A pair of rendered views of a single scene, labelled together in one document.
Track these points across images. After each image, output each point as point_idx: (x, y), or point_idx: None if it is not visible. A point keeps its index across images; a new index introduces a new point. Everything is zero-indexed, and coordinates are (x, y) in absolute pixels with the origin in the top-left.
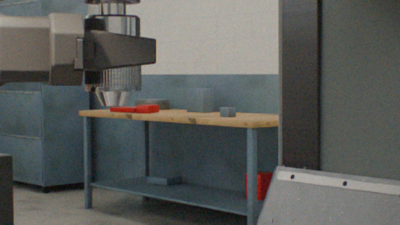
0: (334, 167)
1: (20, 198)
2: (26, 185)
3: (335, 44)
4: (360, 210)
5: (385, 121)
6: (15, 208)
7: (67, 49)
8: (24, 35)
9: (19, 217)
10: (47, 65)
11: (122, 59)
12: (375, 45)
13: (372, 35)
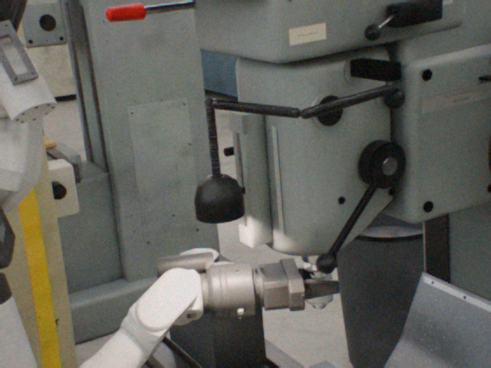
0: (458, 283)
1: (222, 112)
2: (226, 95)
3: (458, 210)
4: (473, 318)
5: (488, 266)
6: (218, 125)
7: (297, 299)
8: (276, 291)
9: (224, 137)
10: (288, 302)
11: (323, 293)
12: (481, 220)
13: (480, 213)
